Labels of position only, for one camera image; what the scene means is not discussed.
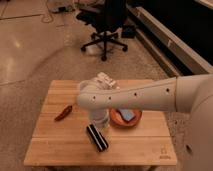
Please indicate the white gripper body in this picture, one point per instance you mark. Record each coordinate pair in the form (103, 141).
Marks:
(101, 123)

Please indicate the white small bottle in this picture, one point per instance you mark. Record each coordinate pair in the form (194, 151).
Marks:
(106, 81)

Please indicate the blue sponge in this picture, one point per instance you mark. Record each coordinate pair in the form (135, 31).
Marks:
(126, 115)

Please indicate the black whiteboard eraser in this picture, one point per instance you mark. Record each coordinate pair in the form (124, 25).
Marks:
(97, 138)

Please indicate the orange round bowl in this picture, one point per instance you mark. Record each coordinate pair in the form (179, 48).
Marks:
(118, 120)

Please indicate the black office chair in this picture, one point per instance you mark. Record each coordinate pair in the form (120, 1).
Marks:
(106, 18)

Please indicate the red chili pepper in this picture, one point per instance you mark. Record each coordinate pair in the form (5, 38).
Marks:
(64, 113)

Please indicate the wooden table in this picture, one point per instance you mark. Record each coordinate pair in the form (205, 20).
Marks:
(64, 136)

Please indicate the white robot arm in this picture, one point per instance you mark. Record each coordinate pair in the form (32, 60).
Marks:
(185, 94)

